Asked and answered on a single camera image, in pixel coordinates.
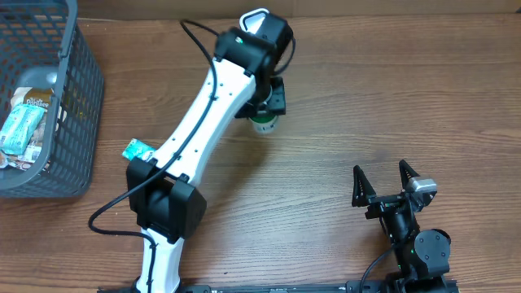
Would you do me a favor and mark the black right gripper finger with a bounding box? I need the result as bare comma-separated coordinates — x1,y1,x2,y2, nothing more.
399,160,419,189
352,165,377,207

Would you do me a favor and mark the green lid white jar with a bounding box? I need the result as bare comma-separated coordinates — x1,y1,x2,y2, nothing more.
249,116,279,135

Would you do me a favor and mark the small teal white box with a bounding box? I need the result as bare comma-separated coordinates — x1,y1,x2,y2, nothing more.
121,138,155,162

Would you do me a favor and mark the brown white snack bag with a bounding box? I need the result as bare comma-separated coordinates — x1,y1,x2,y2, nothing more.
1,87,54,171

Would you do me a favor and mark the teal wipes packet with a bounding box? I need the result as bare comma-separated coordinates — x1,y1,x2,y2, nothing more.
1,103,45,155

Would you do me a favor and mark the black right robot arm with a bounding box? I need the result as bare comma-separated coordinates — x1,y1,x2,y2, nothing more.
352,160,458,292

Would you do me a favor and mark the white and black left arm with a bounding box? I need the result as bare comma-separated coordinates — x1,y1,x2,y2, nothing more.
126,8,296,292

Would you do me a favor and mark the white barcode scanner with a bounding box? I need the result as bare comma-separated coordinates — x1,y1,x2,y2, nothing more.
239,7,269,34

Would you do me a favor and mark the dark grey plastic basket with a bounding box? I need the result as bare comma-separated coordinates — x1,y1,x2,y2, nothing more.
1,0,104,199

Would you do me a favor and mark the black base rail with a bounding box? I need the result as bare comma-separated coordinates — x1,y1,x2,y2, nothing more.
97,278,461,293

